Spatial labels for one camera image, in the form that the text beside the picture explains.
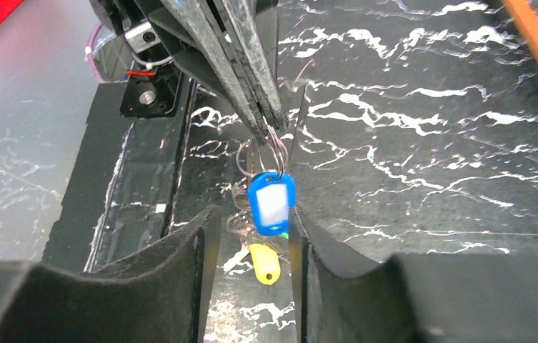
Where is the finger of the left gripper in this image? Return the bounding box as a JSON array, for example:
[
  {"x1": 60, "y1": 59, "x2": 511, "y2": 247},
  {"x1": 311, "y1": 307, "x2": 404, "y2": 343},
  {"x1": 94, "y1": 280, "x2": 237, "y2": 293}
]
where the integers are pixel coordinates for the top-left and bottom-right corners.
[
  {"x1": 213, "y1": 1, "x2": 287, "y2": 129},
  {"x1": 136, "y1": 1, "x2": 269, "y2": 144}
]

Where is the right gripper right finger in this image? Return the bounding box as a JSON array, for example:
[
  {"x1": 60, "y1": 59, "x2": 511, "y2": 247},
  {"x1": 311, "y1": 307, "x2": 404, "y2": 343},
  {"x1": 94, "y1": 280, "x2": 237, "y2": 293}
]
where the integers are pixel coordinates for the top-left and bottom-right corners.
[{"x1": 289, "y1": 207, "x2": 538, "y2": 342}]

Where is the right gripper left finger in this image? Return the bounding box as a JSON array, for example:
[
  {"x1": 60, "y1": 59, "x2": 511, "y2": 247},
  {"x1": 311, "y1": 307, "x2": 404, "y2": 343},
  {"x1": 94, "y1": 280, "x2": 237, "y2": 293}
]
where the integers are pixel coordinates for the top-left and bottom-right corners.
[{"x1": 0, "y1": 205, "x2": 222, "y2": 342}]

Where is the yellow key tag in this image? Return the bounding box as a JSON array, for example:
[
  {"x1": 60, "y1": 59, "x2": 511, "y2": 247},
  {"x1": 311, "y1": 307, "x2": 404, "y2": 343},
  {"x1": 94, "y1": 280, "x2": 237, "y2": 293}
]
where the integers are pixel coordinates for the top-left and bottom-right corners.
[{"x1": 249, "y1": 244, "x2": 281, "y2": 285}]

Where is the silver keyring holder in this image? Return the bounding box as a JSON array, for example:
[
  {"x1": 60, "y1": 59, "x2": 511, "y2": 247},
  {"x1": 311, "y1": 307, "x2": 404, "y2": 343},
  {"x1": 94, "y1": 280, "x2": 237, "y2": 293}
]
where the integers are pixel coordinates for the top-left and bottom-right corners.
[{"x1": 223, "y1": 85, "x2": 307, "y2": 247}]

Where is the blue key tag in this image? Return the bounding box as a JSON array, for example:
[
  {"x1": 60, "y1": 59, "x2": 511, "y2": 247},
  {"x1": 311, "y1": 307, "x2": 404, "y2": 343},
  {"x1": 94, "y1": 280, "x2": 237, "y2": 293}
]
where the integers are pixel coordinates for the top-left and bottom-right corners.
[{"x1": 248, "y1": 171, "x2": 297, "y2": 237}]

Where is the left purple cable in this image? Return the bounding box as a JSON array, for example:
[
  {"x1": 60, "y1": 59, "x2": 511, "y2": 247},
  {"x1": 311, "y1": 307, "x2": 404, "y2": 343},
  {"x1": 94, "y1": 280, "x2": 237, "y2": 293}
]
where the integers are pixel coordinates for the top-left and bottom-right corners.
[{"x1": 84, "y1": 21, "x2": 130, "y2": 84}]

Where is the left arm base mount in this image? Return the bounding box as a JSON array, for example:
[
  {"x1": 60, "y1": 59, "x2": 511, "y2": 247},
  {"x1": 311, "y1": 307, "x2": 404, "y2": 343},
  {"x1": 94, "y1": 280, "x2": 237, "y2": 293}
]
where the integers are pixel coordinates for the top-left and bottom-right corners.
[{"x1": 42, "y1": 1, "x2": 196, "y2": 273}]

